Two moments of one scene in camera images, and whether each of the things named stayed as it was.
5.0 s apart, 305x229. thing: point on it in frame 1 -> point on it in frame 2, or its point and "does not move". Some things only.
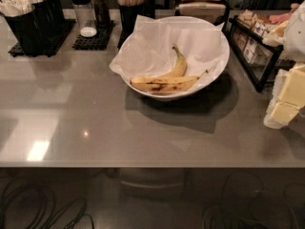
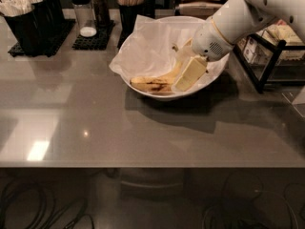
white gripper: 295,35 -> 208,43
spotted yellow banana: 165,84 does not move
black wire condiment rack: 256,57 does not move
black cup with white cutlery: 18,9 does not move
